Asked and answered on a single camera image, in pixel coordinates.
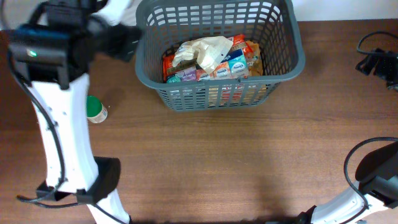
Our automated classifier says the green lid jar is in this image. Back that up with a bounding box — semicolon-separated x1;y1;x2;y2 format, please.
86;96;108;123

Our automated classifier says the beige paper bag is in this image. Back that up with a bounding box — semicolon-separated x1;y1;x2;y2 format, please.
172;36;233;74

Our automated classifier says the grey plastic basket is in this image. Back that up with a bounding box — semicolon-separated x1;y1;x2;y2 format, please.
136;0;305;111

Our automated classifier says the red spaghetti packet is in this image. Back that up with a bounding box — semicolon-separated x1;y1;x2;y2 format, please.
162;34;259;83

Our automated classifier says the blue white carton box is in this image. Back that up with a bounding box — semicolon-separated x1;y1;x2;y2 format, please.
165;49;251;84

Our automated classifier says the beige coffee mix bag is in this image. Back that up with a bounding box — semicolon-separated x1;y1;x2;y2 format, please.
208;40;264;103

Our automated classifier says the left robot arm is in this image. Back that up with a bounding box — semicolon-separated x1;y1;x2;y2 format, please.
7;1;142;223

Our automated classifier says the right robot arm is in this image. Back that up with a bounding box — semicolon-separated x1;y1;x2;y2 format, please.
294;137;397;223

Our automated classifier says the right black cable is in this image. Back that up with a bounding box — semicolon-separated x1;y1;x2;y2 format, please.
343;30;398;224

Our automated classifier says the black cable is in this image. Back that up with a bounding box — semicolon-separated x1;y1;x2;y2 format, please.
0;0;128;224
343;30;398;224

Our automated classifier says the left black cable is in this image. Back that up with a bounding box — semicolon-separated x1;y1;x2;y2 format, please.
0;0;128;224

